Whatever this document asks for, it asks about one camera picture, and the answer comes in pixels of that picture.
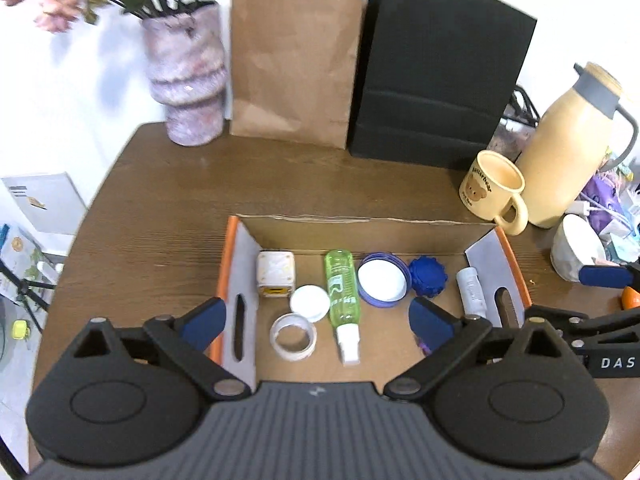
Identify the white plastic box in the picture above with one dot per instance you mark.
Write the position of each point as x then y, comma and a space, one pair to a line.
275, 272

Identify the small white tube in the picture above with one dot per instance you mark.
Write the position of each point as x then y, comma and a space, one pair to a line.
471, 292

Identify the yellow mug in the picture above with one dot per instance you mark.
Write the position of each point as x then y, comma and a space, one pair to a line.
487, 187

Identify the black items behind bag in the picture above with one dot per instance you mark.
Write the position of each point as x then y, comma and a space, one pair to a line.
522, 105

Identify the pale green bowl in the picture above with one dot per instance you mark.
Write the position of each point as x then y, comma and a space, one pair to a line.
575, 250

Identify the small purple item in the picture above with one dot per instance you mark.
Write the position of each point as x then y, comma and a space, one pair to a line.
425, 348

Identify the white round cap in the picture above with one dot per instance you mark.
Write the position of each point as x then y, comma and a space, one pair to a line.
309, 302

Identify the cardboard box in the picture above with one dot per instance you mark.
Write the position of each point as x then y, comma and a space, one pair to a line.
382, 332

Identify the blue ridged cap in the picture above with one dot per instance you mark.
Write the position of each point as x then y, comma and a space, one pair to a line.
427, 276

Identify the blue tissue pack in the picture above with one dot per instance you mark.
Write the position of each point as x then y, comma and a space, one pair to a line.
625, 247

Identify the green spray bottle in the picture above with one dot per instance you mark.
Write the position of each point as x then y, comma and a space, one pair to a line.
342, 290

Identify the orange fruit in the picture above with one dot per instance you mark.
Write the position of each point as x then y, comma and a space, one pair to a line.
631, 299

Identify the small yellow object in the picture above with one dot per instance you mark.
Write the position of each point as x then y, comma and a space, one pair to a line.
20, 330

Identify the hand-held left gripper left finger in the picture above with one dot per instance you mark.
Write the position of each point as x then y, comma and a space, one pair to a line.
204, 324

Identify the purple packet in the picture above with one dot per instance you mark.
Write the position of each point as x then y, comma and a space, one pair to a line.
602, 195

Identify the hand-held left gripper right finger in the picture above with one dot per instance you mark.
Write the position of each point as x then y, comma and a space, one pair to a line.
429, 324

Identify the blue rimmed round lid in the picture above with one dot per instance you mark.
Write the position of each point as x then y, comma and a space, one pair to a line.
382, 280

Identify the black paper bag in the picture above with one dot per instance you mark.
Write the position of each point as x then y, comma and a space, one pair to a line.
435, 80

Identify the black light stand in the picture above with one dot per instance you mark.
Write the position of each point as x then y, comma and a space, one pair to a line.
30, 290

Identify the brown paper bag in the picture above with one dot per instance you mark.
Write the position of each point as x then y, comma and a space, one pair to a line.
295, 65

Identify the white flat carton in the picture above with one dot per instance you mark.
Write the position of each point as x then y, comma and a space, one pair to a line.
45, 202

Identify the yellow thermos jug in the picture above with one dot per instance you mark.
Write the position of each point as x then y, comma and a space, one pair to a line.
565, 160

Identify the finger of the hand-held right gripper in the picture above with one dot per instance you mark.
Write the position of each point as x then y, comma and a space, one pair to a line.
565, 319
607, 276

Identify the pink mottled vase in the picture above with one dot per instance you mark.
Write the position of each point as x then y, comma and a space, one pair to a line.
187, 75

